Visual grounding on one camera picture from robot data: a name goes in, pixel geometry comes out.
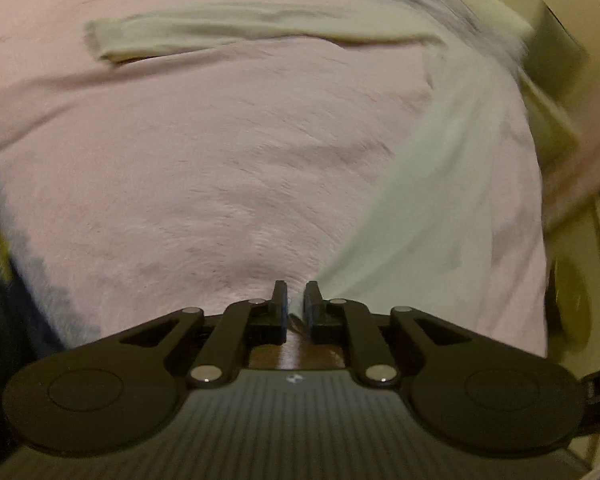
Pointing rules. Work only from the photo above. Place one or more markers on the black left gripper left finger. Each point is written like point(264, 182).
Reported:
point(273, 326)

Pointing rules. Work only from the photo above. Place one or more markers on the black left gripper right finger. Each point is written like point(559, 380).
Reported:
point(320, 323)

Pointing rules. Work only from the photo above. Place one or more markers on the pale green garment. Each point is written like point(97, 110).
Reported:
point(456, 226)

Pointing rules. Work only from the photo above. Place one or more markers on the pink grey herringbone bedspread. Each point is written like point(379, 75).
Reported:
point(195, 179)

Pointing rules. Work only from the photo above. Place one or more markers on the dark olive box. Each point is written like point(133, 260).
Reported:
point(554, 58)

